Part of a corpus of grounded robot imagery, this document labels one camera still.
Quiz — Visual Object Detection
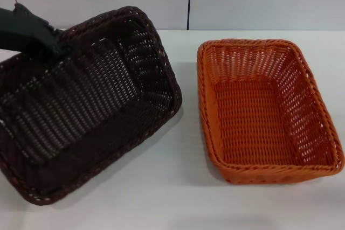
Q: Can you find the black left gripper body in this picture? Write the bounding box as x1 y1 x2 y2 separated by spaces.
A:
0 3 49 52

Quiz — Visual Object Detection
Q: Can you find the dark brown woven basket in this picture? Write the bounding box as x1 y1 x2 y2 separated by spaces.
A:
0 5 183 206

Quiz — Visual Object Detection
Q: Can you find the orange woven basket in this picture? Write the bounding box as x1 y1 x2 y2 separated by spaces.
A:
197 38 345 186

